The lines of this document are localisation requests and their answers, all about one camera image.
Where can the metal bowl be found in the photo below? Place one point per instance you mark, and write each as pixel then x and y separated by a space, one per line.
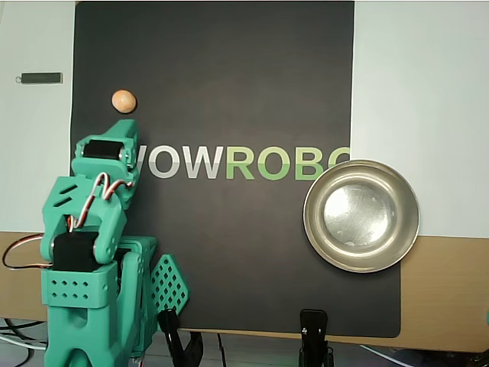
pixel 361 214

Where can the black WOWROBO mat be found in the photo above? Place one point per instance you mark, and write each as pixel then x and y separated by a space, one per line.
pixel 229 76

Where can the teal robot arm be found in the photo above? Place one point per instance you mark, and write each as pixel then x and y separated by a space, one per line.
pixel 76 290

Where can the black USB stick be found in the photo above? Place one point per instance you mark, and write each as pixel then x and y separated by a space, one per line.
pixel 42 78

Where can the black table clamp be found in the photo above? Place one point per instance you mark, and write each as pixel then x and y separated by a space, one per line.
pixel 172 332

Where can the tan ball with black base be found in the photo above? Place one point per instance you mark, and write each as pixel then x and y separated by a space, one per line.
pixel 124 101

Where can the teal robot base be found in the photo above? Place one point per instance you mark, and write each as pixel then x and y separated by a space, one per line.
pixel 170 283

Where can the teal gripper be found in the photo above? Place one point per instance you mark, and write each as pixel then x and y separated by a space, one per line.
pixel 102 150

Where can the black C clamp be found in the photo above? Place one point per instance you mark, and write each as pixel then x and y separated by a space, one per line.
pixel 479 359

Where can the white paper sheet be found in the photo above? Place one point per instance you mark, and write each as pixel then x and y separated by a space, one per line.
pixel 420 76

